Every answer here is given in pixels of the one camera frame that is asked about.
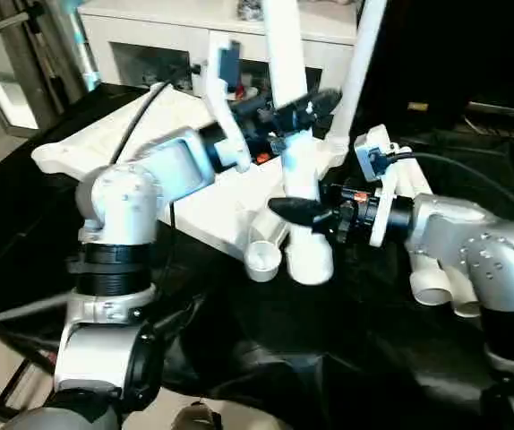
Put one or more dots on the white plastic table leg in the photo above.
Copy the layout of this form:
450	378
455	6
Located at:
431	285
293	54
465	307
360	63

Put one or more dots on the white plastic table top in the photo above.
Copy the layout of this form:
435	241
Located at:
221	197

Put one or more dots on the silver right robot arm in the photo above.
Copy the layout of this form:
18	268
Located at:
472	260

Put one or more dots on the white display cabinet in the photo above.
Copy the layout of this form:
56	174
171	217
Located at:
167	27

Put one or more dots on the black work mat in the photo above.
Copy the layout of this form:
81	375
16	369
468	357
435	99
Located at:
266	358

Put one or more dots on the black low cabinet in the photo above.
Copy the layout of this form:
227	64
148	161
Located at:
472	54

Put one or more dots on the teal white pole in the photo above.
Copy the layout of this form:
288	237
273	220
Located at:
80	45

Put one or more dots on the grey left robot leg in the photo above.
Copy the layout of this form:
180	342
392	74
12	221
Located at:
194	417

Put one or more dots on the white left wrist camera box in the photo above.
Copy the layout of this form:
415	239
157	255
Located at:
224	98

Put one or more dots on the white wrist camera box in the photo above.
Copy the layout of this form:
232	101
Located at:
224	98
378	179

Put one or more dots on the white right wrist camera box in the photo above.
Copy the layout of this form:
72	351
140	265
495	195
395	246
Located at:
378	179

